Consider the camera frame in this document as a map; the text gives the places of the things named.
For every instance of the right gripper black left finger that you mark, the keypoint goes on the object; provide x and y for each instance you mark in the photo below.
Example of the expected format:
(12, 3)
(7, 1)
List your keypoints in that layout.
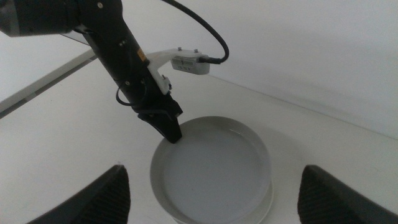
(99, 202)

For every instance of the white shallow bowl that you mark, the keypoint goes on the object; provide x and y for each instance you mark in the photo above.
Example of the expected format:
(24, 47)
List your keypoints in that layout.
(270, 202)

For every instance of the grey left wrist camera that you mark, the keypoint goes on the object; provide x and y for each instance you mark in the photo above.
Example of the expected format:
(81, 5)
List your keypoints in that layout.
(191, 64)

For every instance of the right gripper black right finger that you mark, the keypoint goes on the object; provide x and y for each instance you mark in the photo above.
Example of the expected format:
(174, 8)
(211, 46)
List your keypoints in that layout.
(329, 202)

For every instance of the grey shallow bowl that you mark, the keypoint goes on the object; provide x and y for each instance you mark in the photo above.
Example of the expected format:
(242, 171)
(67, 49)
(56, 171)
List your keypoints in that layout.
(214, 174)

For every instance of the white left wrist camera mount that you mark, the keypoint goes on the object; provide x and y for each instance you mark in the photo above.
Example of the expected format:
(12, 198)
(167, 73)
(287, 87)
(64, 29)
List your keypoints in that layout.
(158, 59)

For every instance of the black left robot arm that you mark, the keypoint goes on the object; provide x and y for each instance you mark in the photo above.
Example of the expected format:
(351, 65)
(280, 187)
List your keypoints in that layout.
(46, 14)

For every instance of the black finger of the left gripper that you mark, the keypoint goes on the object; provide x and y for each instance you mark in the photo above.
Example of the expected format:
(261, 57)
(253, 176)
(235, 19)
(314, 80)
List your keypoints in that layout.
(176, 130)
(157, 123)

